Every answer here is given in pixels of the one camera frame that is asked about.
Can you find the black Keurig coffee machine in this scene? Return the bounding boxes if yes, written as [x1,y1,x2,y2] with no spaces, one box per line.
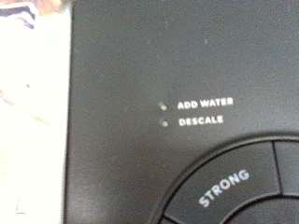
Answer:
[62,0,299,224]

